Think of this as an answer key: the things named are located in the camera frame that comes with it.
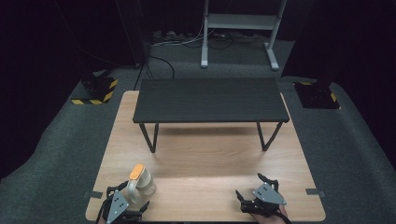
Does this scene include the black floor cable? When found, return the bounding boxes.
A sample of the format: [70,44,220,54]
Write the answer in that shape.
[133,55,177,91]

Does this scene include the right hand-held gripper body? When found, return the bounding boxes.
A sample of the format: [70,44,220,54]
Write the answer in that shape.
[240,182,288,217]

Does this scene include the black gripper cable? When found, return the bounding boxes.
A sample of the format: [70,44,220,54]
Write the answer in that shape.
[274,207,292,224]
[94,200,108,224]

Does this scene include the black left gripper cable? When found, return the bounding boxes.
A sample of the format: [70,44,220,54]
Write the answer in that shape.
[94,200,108,224]

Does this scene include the clear cup with orange lid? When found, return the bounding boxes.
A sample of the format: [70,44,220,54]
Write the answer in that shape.
[126,163,158,204]

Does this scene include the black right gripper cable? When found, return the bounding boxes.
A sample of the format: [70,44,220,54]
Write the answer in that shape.
[274,207,292,224]

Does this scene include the black yellow striped stand base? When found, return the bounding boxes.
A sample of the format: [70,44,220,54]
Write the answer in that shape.
[293,80,341,110]
[70,69,120,106]

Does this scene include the white floor cable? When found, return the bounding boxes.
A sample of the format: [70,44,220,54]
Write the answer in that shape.
[150,18,217,49]

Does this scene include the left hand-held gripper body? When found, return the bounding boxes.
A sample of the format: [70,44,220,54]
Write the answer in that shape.
[102,189,142,224]

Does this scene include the person's right hand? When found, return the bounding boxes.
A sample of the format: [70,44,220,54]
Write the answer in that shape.
[248,205,289,224]

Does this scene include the grey tape strip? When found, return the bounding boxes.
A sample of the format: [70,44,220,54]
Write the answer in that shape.
[304,188,327,198]
[82,190,104,200]

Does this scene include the power strip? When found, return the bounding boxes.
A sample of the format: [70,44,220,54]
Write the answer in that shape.
[151,29,189,45]

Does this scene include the white metal stand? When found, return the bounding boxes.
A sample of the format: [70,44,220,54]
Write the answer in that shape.
[200,0,288,72]

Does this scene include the black riser shelf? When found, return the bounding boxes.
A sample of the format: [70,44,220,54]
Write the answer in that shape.
[132,77,290,154]

